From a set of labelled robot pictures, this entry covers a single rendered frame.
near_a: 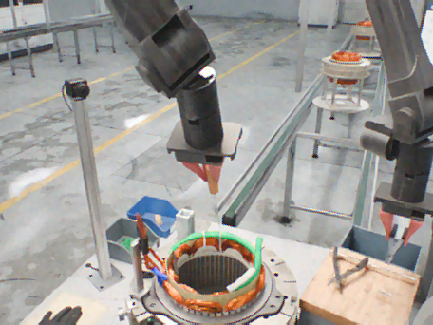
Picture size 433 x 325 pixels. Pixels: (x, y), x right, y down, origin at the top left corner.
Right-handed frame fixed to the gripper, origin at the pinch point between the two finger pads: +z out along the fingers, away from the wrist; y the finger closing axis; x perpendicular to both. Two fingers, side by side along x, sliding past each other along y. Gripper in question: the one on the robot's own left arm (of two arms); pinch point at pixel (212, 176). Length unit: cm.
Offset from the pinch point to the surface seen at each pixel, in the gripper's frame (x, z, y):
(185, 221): -1.6, 17.1, 8.1
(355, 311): 6.8, 26.0, -26.3
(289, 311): 11.3, 20.7, -14.5
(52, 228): -79, 173, 160
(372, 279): -2.2, 29.6, -30.0
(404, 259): -14, 40, -39
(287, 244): -34, 73, -9
